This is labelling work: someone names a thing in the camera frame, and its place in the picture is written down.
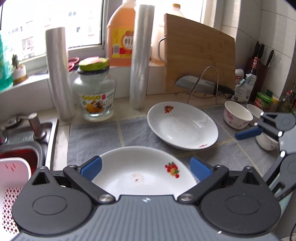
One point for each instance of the grey checked cloth mat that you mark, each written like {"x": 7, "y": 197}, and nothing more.
{"x": 91, "y": 139}

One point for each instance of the white floral bowl large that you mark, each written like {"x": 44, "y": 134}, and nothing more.
{"x": 236, "y": 115}

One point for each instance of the metal wire board rack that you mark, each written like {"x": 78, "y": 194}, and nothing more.
{"x": 217, "y": 81}

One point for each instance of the small potted plant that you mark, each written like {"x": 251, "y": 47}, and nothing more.
{"x": 19, "y": 73}

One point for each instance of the santoku kitchen knife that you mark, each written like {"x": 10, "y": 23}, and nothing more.
{"x": 188, "y": 82}

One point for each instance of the wooden knife block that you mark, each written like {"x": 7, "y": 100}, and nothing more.
{"x": 262, "y": 69}

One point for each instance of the white floral bowl back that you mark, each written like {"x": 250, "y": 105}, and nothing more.
{"x": 256, "y": 113}

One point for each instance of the plastic wrap roll short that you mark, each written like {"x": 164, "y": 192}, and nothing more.
{"x": 57, "y": 62}

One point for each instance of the glass jar green lid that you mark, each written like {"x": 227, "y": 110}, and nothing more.
{"x": 94, "y": 89}

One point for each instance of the red scissors handles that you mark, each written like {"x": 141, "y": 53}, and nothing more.
{"x": 73, "y": 63}

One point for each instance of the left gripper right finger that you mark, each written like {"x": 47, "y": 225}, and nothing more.
{"x": 210, "y": 177}

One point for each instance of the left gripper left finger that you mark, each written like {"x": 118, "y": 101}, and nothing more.
{"x": 81, "y": 178}

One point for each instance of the white plate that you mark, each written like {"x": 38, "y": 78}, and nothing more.
{"x": 144, "y": 171}
{"x": 182, "y": 126}

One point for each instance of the small yellow lid jar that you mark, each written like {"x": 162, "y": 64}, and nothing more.
{"x": 274, "y": 104}

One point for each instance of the green soap dispenser bottle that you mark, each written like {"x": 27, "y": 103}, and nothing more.
{"x": 6, "y": 68}

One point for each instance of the white paper food bag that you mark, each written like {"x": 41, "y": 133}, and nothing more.
{"x": 241, "y": 89}

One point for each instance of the dark soy sauce bottle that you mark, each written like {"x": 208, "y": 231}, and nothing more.
{"x": 252, "y": 77}

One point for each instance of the sink soap pump knob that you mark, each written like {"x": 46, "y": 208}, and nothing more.
{"x": 39, "y": 133}

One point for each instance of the steel sink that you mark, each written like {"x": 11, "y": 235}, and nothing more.
{"x": 18, "y": 140}

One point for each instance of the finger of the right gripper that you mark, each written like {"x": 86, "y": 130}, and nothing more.
{"x": 251, "y": 132}

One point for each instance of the green lid sauce jar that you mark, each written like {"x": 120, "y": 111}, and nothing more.
{"x": 263, "y": 101}

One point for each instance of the white pink colander basket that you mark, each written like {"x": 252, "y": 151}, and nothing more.
{"x": 15, "y": 172}

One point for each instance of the white floral bowl front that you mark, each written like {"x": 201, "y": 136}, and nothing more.
{"x": 266, "y": 142}

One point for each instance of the plastic wrap roll tall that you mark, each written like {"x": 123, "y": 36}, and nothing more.
{"x": 140, "y": 55}

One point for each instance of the clear condiment bottle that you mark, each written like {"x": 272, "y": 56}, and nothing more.
{"x": 284, "y": 103}

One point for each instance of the bamboo cutting board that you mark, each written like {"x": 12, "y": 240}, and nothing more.
{"x": 190, "y": 47}

